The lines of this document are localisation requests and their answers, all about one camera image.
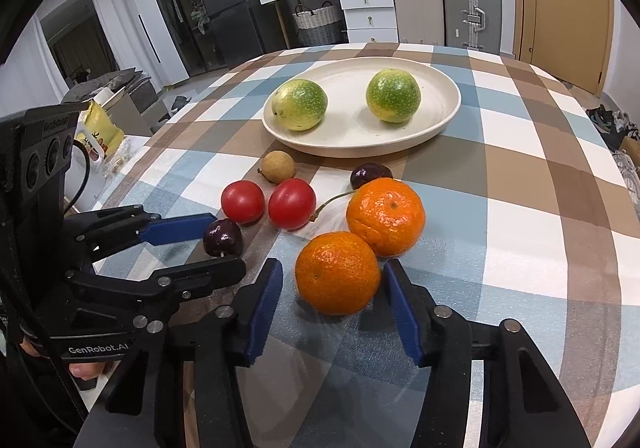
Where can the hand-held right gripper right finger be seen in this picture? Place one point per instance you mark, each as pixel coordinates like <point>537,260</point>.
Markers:
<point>405,313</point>

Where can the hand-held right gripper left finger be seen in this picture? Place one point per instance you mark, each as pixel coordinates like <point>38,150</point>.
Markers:
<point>265,308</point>

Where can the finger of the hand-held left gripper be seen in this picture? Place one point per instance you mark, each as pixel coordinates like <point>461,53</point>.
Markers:
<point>175,228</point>
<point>210,273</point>

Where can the red cherry tomato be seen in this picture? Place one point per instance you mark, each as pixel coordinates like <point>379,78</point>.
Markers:
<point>242,202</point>
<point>292,204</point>

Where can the orange mandarin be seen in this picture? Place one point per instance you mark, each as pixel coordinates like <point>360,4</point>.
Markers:
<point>386,217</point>
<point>337,273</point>

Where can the brown kiwi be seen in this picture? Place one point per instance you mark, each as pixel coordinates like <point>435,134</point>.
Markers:
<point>280,167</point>

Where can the dark cherry with long stem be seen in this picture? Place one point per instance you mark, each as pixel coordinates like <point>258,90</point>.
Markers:
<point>370,173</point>

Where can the cream round plate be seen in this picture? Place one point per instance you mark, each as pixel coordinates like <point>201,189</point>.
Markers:
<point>345,133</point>

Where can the person's left hand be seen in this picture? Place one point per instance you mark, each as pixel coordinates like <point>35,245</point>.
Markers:
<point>85,372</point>

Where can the yellow bag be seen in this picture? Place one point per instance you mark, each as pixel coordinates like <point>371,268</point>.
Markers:
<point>100,128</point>

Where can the checked tablecloth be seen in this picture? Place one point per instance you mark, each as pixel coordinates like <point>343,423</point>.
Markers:
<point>500,168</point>

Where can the yellow-green passion fruit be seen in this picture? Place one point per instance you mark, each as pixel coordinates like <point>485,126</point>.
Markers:
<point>300,103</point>

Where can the green passion fruit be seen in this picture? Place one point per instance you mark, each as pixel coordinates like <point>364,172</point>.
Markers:
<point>393,96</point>

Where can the woven basket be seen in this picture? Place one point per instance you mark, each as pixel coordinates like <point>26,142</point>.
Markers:
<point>317,26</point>

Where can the group of shoes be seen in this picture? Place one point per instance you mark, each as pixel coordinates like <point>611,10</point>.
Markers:
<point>607,121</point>

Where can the white drawer chest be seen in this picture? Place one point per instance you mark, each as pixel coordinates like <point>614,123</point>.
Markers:
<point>367,11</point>

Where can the beige suitcase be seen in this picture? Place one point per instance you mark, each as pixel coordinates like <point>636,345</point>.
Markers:
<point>416,3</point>

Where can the silver suitcase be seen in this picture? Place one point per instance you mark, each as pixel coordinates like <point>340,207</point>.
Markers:
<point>470,3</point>

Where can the wooden door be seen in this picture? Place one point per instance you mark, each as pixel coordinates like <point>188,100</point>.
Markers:
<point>565,13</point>

